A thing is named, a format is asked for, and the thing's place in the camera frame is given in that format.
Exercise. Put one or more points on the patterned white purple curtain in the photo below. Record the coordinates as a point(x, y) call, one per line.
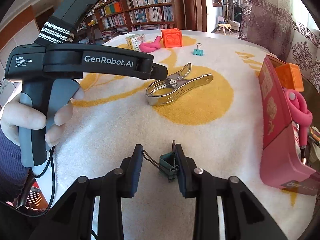
point(287, 30)

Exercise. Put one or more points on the red orange embossed cube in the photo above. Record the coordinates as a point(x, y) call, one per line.
point(171, 37)

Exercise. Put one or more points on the wooden door frame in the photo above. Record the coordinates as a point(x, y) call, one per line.
point(195, 15)

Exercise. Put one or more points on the teal binder clip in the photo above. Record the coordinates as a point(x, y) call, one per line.
point(167, 163)
point(198, 51)

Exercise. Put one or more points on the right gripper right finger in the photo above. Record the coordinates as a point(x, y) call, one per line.
point(244, 216)

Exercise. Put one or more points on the light orange duck cube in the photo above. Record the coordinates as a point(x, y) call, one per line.
point(290, 76)

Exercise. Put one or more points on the dark blue sleeve forearm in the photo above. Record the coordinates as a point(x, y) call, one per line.
point(13, 173)

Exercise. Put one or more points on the pink knotted foam tube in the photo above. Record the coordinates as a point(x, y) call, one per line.
point(300, 113)

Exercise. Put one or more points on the red tin storage box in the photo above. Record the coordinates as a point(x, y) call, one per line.
point(277, 120)

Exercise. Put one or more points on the white gloved left hand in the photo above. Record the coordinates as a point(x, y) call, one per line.
point(16, 115)

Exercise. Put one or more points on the green yellow medicine box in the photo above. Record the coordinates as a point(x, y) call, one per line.
point(134, 41)

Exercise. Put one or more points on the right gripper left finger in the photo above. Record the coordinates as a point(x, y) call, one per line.
point(72, 215)

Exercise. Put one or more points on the wooden bookshelf with books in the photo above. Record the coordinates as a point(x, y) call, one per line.
point(117, 17)

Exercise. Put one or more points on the small wooden stool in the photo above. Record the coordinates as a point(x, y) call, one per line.
point(225, 28)

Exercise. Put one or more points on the yellow white towel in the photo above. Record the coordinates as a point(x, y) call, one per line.
point(219, 125)

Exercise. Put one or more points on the large silver metal clamp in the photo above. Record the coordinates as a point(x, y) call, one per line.
point(160, 93)

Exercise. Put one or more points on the pink tin lid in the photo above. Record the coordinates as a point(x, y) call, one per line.
point(281, 167)

